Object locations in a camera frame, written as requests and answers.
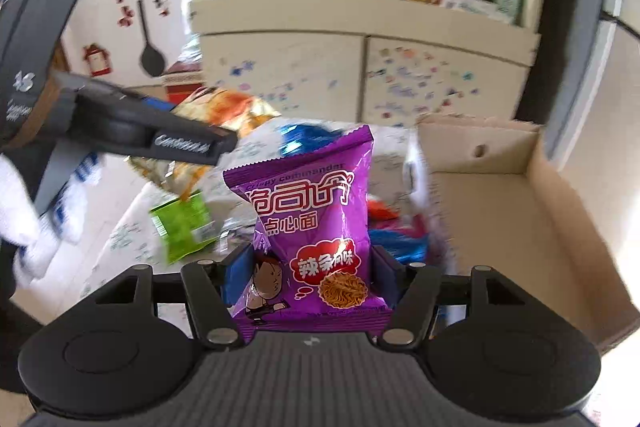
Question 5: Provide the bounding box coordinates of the purple noodle snack bag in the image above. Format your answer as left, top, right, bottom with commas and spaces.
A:
222, 126, 390, 339

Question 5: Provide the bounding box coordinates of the croissant snack bag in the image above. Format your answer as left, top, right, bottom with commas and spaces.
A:
128, 88, 280, 199

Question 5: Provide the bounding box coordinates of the orange red snack bag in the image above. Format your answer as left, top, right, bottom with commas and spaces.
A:
367, 199, 399, 221

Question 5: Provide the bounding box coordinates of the blue foil snack bag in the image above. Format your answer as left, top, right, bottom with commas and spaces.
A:
279, 124, 343, 157

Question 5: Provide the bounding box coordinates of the white gloved left hand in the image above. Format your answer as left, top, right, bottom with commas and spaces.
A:
1, 152, 104, 287

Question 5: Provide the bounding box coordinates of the green snack bag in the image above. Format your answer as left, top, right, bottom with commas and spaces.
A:
149, 191, 219, 265

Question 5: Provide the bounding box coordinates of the floral tablecloth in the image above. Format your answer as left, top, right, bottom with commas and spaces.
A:
80, 117, 438, 297

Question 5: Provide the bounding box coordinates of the cardboard milk box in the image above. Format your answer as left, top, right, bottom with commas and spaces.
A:
405, 114, 639, 353

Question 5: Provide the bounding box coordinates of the red gift box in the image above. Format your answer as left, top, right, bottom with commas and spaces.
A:
160, 60, 206, 104

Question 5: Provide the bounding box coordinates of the beige wooden cabinet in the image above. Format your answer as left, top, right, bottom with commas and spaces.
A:
191, 0, 540, 126

